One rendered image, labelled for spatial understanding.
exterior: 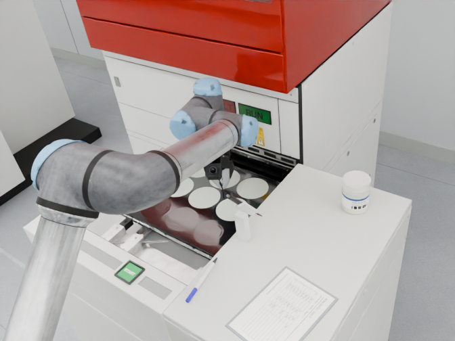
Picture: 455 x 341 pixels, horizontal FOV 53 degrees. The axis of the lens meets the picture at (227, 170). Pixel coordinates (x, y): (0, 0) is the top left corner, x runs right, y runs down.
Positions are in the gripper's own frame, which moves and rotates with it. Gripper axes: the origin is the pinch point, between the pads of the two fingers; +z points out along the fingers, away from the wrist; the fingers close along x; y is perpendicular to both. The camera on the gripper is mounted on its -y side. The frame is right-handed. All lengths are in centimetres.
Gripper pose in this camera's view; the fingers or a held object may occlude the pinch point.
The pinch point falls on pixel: (222, 187)
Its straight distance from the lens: 142.8
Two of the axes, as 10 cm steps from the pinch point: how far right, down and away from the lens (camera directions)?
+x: -9.9, 0.4, 1.4
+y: 0.8, -6.3, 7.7
